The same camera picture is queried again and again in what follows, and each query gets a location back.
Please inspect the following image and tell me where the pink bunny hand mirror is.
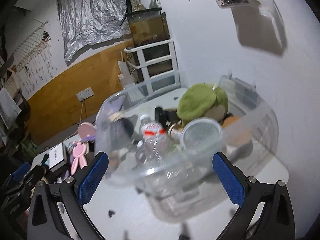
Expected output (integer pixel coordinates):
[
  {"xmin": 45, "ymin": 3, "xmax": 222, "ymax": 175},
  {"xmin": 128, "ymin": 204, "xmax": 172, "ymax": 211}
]
[{"xmin": 68, "ymin": 135, "xmax": 95, "ymax": 176}]

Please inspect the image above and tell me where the pink round mirror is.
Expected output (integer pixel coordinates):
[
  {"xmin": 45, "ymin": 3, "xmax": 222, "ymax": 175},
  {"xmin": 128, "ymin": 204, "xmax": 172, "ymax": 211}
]
[{"xmin": 77, "ymin": 122, "xmax": 96, "ymax": 139}]

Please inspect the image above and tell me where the clear round plastic container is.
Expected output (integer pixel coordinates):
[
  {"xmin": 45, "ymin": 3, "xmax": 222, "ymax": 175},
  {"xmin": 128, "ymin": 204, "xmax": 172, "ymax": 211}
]
[{"xmin": 180, "ymin": 118, "xmax": 222, "ymax": 153}]

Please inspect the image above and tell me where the purple plush toy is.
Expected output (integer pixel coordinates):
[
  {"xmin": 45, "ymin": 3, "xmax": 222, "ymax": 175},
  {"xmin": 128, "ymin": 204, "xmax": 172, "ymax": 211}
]
[{"xmin": 95, "ymin": 95, "xmax": 135, "ymax": 153}]

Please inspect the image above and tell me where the clear plastic water bottle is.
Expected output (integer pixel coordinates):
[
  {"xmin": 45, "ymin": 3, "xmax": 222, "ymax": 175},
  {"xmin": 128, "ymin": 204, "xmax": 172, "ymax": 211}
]
[{"xmin": 135, "ymin": 114, "xmax": 182, "ymax": 168}]

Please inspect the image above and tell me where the large clear plastic bowl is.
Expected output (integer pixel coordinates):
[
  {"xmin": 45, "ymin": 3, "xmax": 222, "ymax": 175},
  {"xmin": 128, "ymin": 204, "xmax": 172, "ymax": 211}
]
[{"xmin": 95, "ymin": 72, "xmax": 279, "ymax": 223}]

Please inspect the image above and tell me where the green plush toy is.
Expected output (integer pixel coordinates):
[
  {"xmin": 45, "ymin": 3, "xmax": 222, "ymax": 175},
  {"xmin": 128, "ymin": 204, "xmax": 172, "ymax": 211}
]
[{"xmin": 177, "ymin": 83, "xmax": 228, "ymax": 126}]

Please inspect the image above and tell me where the white metal shelf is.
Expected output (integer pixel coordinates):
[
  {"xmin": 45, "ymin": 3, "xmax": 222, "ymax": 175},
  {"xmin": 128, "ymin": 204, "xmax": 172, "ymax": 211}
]
[{"xmin": 123, "ymin": 39, "xmax": 180, "ymax": 95}]

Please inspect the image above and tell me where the crumpled silver foil sheet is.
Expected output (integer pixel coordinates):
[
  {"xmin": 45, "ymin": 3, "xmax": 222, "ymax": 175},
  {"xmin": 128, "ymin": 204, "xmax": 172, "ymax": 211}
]
[{"xmin": 57, "ymin": 0, "xmax": 130, "ymax": 62}]

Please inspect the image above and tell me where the glass fish tank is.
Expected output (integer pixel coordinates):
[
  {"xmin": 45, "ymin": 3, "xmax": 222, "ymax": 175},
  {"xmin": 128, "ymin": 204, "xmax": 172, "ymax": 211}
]
[{"xmin": 124, "ymin": 8, "xmax": 170, "ymax": 47}]

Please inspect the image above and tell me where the white wall socket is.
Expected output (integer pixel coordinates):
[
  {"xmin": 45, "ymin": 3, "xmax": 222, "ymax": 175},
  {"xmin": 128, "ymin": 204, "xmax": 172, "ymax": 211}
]
[{"xmin": 76, "ymin": 87, "xmax": 94, "ymax": 102}]

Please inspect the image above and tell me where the black headband strap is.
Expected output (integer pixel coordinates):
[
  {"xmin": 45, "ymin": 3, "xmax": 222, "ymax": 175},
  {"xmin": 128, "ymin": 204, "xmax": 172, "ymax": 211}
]
[{"xmin": 154, "ymin": 106, "xmax": 182, "ymax": 128}]

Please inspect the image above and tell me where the clear wall-mounted tray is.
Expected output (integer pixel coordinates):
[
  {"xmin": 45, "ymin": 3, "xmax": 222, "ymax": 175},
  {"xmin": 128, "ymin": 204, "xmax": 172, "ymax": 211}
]
[{"xmin": 215, "ymin": 0, "xmax": 286, "ymax": 47}]

